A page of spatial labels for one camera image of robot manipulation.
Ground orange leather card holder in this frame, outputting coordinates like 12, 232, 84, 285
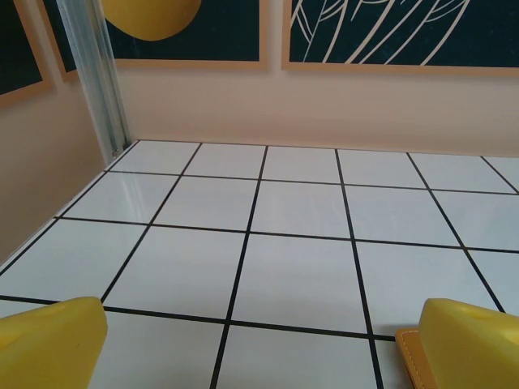
395, 327, 441, 389

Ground wall panel golden oval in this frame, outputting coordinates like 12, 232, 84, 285
101, 0, 271, 73

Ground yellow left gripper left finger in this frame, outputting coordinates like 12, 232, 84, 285
0, 296, 109, 389

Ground wall panel small pink flower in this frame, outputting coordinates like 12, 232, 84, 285
0, 0, 54, 109

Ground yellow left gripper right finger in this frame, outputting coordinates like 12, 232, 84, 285
417, 297, 519, 389

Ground wall panel golden disc leaves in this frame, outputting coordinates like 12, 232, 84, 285
281, 0, 519, 78

